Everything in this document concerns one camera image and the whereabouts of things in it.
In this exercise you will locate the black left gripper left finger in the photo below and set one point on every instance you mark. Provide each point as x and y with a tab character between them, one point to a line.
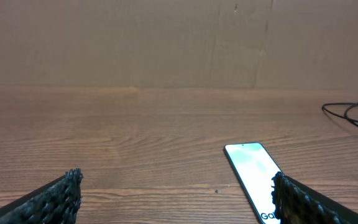
57	202

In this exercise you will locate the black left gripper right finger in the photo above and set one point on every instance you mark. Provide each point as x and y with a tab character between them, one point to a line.
296	203

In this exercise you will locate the Samsung Galaxy smartphone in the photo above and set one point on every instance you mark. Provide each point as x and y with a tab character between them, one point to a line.
254	169

